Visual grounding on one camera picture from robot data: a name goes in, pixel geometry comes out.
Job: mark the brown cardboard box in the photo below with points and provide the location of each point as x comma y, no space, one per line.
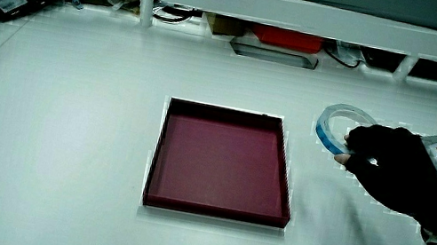
223,25

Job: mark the blue tape roll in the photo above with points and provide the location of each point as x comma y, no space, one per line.
325,130

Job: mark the red box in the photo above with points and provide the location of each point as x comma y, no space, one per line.
287,38

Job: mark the dark red square tray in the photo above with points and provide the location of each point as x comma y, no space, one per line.
222,164

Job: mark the white shelf riser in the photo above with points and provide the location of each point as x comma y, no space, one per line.
283,10

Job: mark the person's right hand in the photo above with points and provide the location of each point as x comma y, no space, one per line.
399,172

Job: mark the grey rectangular tray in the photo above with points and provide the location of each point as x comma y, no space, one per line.
273,54

